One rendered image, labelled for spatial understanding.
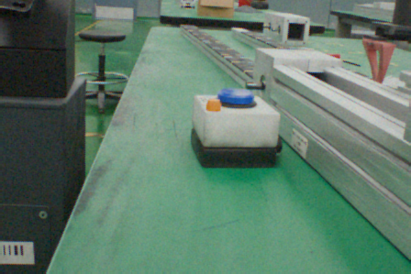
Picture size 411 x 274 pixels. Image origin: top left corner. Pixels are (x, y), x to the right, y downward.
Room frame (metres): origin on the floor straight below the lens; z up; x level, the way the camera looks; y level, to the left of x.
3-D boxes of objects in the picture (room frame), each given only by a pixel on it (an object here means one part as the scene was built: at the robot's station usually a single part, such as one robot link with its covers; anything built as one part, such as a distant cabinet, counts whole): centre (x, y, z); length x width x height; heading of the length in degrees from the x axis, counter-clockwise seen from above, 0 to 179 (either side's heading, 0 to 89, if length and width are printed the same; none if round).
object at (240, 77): (1.33, 0.00, 0.79); 0.96 x 0.04 x 0.03; 11
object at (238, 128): (0.53, -0.04, 0.81); 0.10 x 0.08 x 0.06; 101
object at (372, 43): (0.77, -0.28, 0.87); 0.07 x 0.07 x 0.09; 11
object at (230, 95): (0.53, -0.03, 0.84); 0.04 x 0.04 x 0.02
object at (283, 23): (1.70, -0.25, 0.83); 0.11 x 0.10 x 0.10; 103
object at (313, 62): (0.71, -0.11, 0.83); 0.12 x 0.09 x 0.10; 101
